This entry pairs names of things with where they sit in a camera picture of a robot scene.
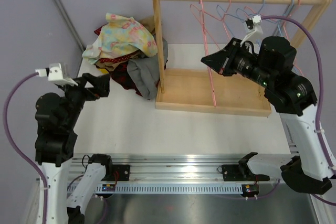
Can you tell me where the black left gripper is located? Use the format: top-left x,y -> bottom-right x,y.
58,72 -> 110,130

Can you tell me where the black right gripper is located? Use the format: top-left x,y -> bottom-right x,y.
203,38 -> 275,90

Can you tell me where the red black plaid skirt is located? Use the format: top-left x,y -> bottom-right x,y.
110,62 -> 142,96

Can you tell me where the pink wire hanger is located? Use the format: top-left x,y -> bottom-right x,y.
244,0 -> 304,75
190,0 -> 233,53
198,0 -> 218,108

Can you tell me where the grey skirt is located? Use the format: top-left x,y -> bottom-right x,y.
127,53 -> 160,100

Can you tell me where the pastel floral skirt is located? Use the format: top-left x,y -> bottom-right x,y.
82,13 -> 157,64

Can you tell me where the blue wire hanger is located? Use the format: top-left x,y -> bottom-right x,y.
236,0 -> 303,76
216,0 -> 265,38

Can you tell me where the red white polka-dot skirt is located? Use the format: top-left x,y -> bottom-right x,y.
93,24 -> 141,69

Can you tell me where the tan brown skirt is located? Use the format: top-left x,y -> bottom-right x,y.
94,16 -> 155,72

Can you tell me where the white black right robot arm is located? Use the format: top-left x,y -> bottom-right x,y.
201,36 -> 335,195

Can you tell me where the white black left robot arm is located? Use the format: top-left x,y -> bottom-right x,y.
35,73 -> 114,223

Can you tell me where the yellow plastic tray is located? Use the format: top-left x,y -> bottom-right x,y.
101,69 -> 109,74

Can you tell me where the wooden clothes rack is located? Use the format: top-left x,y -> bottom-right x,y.
152,0 -> 333,117

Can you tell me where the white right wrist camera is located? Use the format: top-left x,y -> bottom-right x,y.
240,15 -> 263,46

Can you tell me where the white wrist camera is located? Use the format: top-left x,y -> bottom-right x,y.
35,63 -> 78,87
240,15 -> 263,46

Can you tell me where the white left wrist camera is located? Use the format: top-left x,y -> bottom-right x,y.
35,63 -> 78,87

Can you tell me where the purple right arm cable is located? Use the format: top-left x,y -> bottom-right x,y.
258,15 -> 336,207

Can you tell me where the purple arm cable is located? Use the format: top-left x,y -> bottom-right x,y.
2,73 -> 49,223
258,15 -> 336,207

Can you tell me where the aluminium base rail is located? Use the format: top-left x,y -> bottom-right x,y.
36,153 -> 300,195

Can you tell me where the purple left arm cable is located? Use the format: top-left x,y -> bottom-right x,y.
2,73 -> 49,223

